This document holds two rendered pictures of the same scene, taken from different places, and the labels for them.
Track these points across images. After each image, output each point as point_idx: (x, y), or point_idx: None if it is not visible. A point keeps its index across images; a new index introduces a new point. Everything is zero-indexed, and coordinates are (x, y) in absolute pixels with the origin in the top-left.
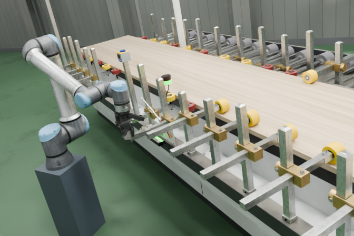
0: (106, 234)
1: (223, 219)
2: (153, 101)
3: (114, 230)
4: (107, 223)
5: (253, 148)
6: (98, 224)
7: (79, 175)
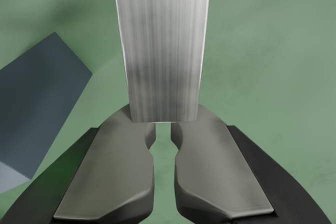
0: (85, 41)
1: None
2: None
3: (83, 27)
4: (60, 30)
5: None
6: (64, 48)
7: (3, 118)
